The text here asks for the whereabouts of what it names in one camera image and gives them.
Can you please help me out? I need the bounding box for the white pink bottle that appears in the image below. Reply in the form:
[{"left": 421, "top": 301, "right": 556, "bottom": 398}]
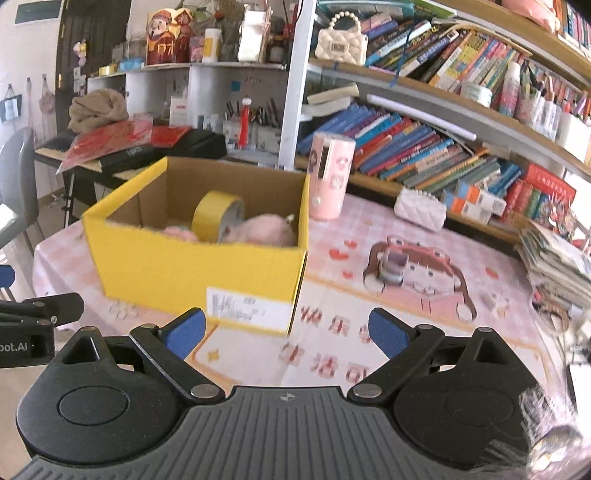
[{"left": 499, "top": 60, "right": 522, "bottom": 118}]

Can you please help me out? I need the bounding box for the stack of magazines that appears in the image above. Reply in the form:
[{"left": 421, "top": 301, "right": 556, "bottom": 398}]
[{"left": 517, "top": 222, "right": 591, "bottom": 305}]

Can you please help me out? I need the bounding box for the white wooden model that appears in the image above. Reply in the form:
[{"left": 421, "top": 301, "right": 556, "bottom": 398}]
[{"left": 238, "top": 4, "right": 273, "bottom": 63}]

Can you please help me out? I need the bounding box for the pink checked tablecloth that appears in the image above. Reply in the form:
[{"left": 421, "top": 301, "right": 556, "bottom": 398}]
[{"left": 32, "top": 185, "right": 578, "bottom": 416}]

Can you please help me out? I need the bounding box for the yellow tape roll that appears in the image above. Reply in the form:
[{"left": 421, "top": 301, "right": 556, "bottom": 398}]
[{"left": 191, "top": 191, "right": 245, "bottom": 243}]

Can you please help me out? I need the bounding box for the black keyboard stand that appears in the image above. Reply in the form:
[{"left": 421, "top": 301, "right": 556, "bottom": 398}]
[{"left": 65, "top": 166, "right": 100, "bottom": 227}]

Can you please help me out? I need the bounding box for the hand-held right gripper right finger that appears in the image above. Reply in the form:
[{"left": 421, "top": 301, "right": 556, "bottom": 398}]
[{"left": 346, "top": 307, "right": 525, "bottom": 404}]

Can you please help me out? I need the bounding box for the white pen holder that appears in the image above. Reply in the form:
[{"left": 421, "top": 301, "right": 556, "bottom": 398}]
[{"left": 224, "top": 121, "right": 282, "bottom": 149}]

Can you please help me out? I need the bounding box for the red tassel ornament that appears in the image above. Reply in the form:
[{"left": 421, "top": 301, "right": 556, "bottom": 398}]
[{"left": 238, "top": 97, "right": 254, "bottom": 148}]

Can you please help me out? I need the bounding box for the clear crinkled plastic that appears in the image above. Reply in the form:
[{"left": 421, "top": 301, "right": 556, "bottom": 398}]
[{"left": 517, "top": 383, "right": 591, "bottom": 472}]

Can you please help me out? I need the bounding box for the cream quilted pearl handbag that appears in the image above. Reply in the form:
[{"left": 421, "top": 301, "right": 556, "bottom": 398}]
[{"left": 316, "top": 11, "right": 370, "bottom": 65}]

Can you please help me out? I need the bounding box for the black electronic keyboard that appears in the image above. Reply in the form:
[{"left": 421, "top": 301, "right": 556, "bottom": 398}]
[{"left": 34, "top": 129, "right": 228, "bottom": 181}]

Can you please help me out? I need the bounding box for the white red label box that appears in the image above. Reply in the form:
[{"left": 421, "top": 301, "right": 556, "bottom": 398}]
[{"left": 168, "top": 97, "right": 190, "bottom": 127}]

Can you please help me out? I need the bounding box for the pink cartoon cylinder box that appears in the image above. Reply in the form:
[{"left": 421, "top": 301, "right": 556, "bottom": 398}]
[{"left": 308, "top": 132, "right": 356, "bottom": 221}]

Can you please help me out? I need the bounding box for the small red paper packet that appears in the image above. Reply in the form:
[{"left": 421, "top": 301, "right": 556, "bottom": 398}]
[{"left": 152, "top": 126, "right": 192, "bottom": 148}]

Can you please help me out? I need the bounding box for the red plastic bag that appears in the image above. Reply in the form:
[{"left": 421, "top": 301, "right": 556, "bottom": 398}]
[{"left": 58, "top": 121, "right": 153, "bottom": 174}]

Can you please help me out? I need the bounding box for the grey chair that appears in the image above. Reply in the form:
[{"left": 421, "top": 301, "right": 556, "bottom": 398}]
[{"left": 0, "top": 127, "right": 40, "bottom": 259}]

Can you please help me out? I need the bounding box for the red figure printed box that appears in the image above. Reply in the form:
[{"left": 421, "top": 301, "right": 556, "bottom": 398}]
[{"left": 145, "top": 8, "right": 194, "bottom": 65}]

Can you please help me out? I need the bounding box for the white quilted purse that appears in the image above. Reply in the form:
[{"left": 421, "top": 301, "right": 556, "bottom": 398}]
[{"left": 394, "top": 187, "right": 448, "bottom": 232}]

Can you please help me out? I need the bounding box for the white yellow label canister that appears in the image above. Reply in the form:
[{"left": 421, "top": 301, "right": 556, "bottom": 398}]
[{"left": 203, "top": 28, "right": 222, "bottom": 63}]

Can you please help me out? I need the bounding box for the white round container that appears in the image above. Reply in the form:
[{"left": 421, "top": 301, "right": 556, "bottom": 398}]
[{"left": 462, "top": 82, "right": 494, "bottom": 108}]

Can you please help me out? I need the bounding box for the white shelf post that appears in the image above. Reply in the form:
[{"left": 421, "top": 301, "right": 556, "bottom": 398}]
[{"left": 279, "top": 0, "right": 319, "bottom": 171}]

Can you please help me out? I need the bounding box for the stack of thick flat books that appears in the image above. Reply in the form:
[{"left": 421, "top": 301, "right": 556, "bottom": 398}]
[{"left": 307, "top": 83, "right": 361, "bottom": 116}]

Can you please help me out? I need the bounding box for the pink plush toy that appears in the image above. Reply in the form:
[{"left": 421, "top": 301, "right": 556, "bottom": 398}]
[{"left": 161, "top": 213, "right": 298, "bottom": 247}]

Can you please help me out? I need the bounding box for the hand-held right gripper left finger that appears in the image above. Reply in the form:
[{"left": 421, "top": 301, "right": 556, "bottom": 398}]
[{"left": 48, "top": 307, "right": 227, "bottom": 407}]

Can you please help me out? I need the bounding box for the high shelf row of books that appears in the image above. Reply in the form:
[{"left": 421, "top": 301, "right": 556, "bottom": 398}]
[{"left": 365, "top": 14, "right": 522, "bottom": 93}]

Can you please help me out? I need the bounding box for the dark wooden door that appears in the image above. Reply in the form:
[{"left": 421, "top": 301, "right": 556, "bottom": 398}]
[{"left": 55, "top": 0, "right": 132, "bottom": 116}]

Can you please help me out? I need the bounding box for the long row of books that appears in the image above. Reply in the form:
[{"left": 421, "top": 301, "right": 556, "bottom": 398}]
[{"left": 298, "top": 104, "right": 522, "bottom": 217}]

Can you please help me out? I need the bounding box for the yellow cardboard box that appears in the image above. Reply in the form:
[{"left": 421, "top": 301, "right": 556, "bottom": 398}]
[{"left": 82, "top": 156, "right": 309, "bottom": 336}]

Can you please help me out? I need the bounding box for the white desk organizer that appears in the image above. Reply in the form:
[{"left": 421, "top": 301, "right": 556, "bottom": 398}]
[{"left": 522, "top": 60, "right": 591, "bottom": 162}]

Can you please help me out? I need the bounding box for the dark hanging wall bag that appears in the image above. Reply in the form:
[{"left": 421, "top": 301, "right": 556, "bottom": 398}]
[{"left": 0, "top": 95, "right": 23, "bottom": 123}]

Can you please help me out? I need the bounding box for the orange white carton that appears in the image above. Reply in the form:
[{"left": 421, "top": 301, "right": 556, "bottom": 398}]
[
  {"left": 457, "top": 182, "right": 506, "bottom": 215},
  {"left": 445, "top": 194, "right": 492, "bottom": 224}
]

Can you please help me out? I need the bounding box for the beige folded cloth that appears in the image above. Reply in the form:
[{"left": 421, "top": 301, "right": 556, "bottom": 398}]
[{"left": 68, "top": 90, "right": 129, "bottom": 134}]

